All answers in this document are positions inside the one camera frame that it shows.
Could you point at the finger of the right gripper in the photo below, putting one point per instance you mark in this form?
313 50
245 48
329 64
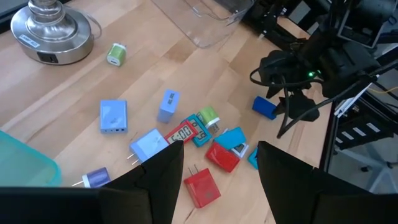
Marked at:
298 107
273 92

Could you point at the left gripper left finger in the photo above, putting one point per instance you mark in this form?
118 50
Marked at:
149 193

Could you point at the silver table lamp white shade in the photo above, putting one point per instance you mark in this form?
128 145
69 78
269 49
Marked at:
56 37

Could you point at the translucent green plastic bin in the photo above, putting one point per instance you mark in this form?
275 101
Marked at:
25 168

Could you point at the teal digital timer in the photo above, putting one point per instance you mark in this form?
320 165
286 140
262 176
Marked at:
230 137
202 137
253 158

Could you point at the red wall charger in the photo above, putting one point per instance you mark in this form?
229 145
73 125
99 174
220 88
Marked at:
202 187

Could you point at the black equipment with white labels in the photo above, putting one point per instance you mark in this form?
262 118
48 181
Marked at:
357 132

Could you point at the dark blue digital timer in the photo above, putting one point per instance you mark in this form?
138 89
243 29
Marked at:
263 107

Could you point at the green cube wall charger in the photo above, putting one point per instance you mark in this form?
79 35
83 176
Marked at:
115 55
209 115

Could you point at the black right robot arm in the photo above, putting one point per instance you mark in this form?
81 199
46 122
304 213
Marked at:
373 12

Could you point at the small purple wall charger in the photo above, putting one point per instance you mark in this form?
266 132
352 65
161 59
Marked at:
97 178

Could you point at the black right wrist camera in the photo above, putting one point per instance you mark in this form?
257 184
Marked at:
275 67

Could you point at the clear plastic bin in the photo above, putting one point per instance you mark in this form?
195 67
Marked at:
205 25

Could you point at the red digital timer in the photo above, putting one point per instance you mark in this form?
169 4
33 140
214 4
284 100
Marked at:
222 157
182 132

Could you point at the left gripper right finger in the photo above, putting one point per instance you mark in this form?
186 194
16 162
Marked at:
295 186

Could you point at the small light blue wall charger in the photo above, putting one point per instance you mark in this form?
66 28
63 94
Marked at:
168 105

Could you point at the white sheet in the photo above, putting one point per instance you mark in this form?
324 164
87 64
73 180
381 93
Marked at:
351 101

